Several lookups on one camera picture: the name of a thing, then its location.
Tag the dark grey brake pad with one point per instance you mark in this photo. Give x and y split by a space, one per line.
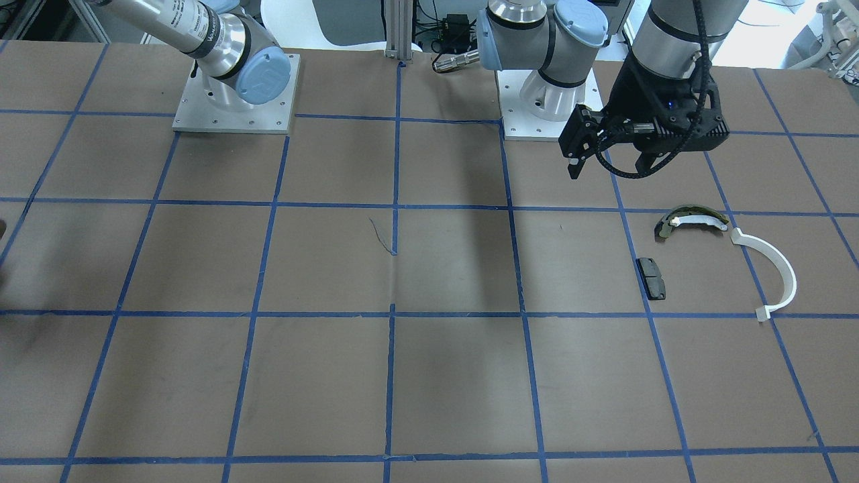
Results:
652 279

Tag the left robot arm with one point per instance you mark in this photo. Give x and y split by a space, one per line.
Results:
562 41

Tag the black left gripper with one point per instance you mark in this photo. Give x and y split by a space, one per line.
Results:
636 90

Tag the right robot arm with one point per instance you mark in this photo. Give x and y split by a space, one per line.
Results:
225 42

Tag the aluminium frame post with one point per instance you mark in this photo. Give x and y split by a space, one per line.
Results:
397 21

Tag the olive green brake shoe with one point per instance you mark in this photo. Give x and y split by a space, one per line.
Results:
690 214

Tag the white curved plastic piece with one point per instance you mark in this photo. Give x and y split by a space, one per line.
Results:
782 265

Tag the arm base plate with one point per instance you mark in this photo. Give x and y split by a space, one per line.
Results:
534 110
209 106

